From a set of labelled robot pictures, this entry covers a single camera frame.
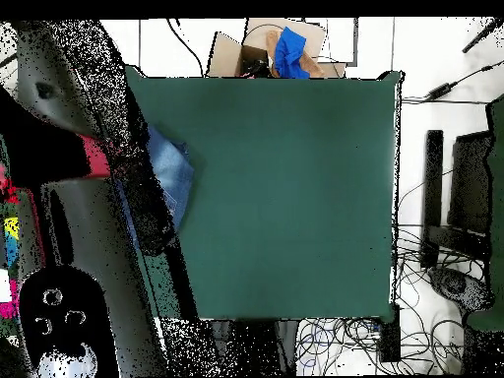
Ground grey chair base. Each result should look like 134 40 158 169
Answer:
428 266 495 314

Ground black power strip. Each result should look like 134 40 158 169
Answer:
378 302 402 363

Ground bright blue cloth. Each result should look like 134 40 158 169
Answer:
273 26 312 79

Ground black power adapter with cable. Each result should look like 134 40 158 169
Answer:
424 58 504 100

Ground blue denim jeans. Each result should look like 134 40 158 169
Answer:
117 125 196 253

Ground white board with dark frame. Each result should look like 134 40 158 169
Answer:
304 17 359 67

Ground black cable tangle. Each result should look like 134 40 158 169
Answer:
294 223 473 375

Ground green cloth on side table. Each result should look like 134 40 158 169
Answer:
466 94 504 332

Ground tan brown cloth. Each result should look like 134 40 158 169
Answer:
265 30 327 79

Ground dark green table cloth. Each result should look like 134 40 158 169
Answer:
125 64 407 323

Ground black rod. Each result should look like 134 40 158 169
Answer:
462 17 503 54

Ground brown cardboard box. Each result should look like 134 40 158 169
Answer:
206 17 347 79

